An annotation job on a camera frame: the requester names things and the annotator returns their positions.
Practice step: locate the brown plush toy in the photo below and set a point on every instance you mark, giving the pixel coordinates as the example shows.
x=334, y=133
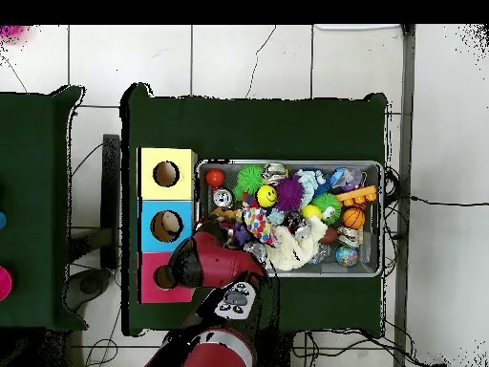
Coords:
x=219, y=215

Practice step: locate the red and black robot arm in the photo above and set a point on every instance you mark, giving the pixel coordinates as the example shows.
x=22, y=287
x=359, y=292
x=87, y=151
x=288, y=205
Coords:
x=221, y=263

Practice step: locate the wooden box with three holes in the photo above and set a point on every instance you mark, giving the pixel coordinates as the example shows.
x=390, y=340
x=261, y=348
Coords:
x=168, y=195

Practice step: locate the silver mesh bin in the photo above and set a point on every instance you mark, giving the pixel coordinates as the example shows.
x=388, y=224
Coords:
x=372, y=244

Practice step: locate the yellow smiley ball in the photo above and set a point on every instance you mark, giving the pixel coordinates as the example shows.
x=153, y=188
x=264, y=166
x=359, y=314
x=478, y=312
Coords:
x=266, y=196

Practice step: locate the crushed black can silver lid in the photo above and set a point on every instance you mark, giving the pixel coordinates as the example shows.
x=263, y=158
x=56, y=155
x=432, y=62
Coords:
x=222, y=197

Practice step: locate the white cloth with coloured dots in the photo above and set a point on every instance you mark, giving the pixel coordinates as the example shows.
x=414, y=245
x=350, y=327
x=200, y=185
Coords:
x=258, y=223

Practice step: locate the purple toy block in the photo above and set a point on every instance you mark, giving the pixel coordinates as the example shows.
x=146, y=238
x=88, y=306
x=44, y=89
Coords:
x=240, y=235

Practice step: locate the red ball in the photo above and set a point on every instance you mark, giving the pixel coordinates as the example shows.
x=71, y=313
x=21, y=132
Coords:
x=215, y=177

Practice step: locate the purple spiky rubber toy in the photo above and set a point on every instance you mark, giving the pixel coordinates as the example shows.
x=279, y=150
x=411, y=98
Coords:
x=289, y=193

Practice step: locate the dark green table cloth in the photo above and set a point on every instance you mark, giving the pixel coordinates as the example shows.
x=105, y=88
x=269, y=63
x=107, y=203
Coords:
x=248, y=126
x=30, y=153

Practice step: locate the orange basketball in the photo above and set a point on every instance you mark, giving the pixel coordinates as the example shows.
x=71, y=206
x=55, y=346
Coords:
x=353, y=218

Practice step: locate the pink round object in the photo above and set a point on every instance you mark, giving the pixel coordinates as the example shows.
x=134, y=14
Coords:
x=4, y=283

